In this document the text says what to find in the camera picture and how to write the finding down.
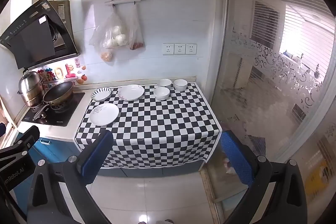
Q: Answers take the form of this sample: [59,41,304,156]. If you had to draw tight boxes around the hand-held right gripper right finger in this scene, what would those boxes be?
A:
[220,131,308,224]

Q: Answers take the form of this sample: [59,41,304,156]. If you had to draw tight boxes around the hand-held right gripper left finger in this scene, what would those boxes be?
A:
[28,130,114,224]

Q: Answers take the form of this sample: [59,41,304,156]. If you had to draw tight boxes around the white plate with flower print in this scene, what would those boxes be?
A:
[89,103,120,126]

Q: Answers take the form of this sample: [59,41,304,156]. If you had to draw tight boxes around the blue leaf pattern plate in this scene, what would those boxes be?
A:
[91,87,113,102]

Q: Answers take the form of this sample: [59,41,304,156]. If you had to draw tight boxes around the white plate with leaf pattern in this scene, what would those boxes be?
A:
[117,84,145,102]

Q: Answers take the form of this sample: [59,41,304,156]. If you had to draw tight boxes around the plain white bowl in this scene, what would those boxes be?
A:
[154,87,171,101]

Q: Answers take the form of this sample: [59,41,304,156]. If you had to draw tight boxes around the white bowl with dark rim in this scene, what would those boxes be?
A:
[173,79,188,92]

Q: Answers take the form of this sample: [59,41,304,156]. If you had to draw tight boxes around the black gas stove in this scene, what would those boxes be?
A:
[21,92,86,127]

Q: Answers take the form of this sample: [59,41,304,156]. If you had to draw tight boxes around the stainless steel steamer pot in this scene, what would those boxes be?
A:
[17,69,47,109]

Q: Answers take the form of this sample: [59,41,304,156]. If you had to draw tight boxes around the dark frying pan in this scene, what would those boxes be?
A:
[33,81,75,121]

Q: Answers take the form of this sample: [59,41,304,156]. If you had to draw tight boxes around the black and white checkered cloth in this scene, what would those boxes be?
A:
[75,82,223,168]

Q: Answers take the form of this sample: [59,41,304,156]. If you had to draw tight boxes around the frosted glass sliding door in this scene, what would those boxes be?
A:
[207,0,336,216]

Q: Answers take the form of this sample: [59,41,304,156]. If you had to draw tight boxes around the black range hood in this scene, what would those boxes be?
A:
[0,0,81,70]

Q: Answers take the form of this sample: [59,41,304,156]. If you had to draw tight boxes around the plastic bag of orange snacks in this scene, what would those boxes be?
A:
[100,48,115,62]

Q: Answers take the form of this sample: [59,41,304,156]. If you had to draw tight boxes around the plastic bag of white buns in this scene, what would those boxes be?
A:
[89,7,130,50]

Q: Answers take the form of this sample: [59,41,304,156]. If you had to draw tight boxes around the plastic bag with red food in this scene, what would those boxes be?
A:
[127,4,145,51]

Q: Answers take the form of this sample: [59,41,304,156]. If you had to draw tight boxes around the colourful wall stickers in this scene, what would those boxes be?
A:
[37,57,89,86]

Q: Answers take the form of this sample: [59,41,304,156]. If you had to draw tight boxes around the wall hook rail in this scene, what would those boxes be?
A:
[104,0,155,7]

